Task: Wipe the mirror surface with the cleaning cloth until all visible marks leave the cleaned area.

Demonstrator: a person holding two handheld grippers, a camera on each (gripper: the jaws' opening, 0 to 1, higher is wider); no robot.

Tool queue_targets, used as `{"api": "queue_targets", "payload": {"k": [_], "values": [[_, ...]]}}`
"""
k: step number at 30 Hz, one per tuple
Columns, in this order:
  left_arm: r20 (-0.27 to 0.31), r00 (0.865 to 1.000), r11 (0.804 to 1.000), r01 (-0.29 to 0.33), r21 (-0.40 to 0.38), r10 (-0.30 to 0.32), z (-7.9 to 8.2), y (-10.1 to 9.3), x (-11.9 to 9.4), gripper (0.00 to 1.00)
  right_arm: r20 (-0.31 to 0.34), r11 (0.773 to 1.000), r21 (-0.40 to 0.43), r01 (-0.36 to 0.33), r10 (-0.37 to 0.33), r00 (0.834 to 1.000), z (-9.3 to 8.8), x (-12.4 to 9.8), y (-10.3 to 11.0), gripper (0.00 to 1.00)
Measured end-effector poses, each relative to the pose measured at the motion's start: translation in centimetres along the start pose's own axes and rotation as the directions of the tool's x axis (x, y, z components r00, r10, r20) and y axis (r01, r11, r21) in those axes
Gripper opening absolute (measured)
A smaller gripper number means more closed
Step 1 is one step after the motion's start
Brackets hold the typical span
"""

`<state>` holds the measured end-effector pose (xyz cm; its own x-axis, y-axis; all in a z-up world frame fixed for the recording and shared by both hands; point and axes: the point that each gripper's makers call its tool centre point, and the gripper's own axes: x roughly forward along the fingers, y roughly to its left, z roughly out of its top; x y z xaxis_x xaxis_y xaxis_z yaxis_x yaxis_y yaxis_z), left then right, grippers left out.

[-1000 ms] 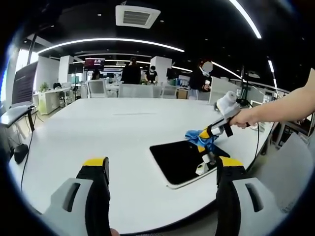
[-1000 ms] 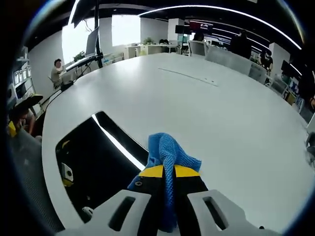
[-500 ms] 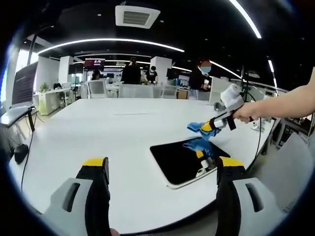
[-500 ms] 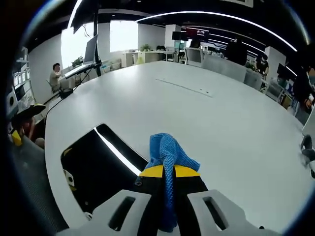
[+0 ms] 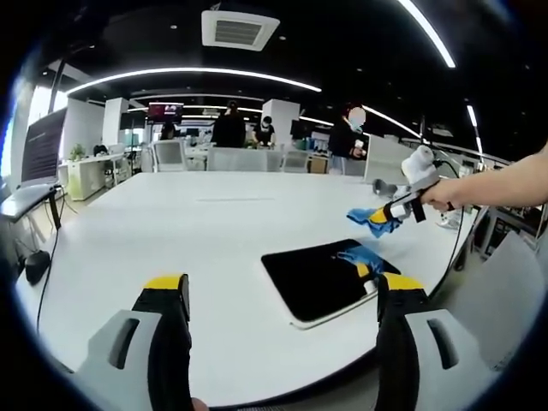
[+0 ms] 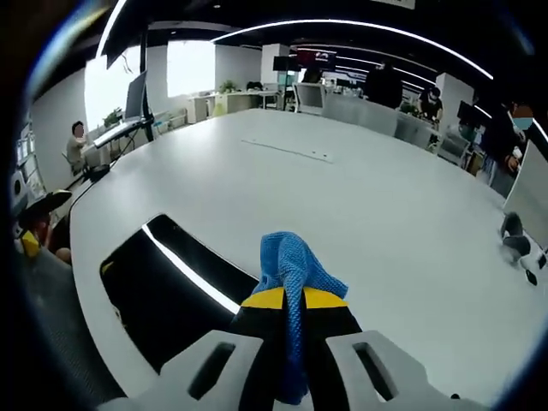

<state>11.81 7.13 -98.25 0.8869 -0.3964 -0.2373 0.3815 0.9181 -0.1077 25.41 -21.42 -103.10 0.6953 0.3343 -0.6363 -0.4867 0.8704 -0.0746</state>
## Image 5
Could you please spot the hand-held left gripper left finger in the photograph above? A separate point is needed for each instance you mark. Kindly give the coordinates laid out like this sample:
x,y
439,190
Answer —
x,y
124,364

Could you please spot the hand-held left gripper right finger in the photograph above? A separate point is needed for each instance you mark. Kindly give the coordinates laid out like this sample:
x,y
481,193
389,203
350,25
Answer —
x,y
428,364

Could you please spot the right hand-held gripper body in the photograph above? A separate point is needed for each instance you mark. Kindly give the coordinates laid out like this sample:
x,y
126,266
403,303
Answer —
x,y
421,171

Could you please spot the blue cleaning cloth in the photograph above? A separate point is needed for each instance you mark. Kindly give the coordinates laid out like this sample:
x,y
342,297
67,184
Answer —
x,y
364,215

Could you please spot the person's right hand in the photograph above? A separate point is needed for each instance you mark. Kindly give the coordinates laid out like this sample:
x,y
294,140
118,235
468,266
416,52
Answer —
x,y
443,194

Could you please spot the person's left hand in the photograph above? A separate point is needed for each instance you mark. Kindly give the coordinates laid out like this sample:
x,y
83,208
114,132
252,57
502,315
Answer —
x,y
199,404

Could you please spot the white partition board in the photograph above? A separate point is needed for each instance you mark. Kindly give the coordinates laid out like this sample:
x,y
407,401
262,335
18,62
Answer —
x,y
389,160

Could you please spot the white game controller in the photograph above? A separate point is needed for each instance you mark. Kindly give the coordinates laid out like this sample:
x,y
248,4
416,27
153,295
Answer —
x,y
447,221

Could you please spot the black computer mouse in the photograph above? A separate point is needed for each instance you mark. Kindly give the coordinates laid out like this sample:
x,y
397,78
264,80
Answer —
x,y
37,266

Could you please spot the grey laptop stand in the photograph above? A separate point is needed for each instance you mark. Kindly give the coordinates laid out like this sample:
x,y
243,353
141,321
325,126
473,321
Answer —
x,y
25,201

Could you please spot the white desk cabinet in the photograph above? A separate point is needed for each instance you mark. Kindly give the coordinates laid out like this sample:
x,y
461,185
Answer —
x,y
92,171

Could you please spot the white mesh office chair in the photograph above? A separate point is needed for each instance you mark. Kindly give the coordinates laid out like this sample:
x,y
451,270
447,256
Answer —
x,y
170,156

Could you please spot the potted green plant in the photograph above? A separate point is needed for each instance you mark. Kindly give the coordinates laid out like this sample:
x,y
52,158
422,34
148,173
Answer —
x,y
77,153

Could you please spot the ceiling air conditioner vent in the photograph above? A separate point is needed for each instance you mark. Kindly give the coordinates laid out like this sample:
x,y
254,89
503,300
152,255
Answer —
x,y
240,30

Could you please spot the red wall screen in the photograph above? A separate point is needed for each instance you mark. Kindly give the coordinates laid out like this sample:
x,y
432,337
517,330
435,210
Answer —
x,y
165,112

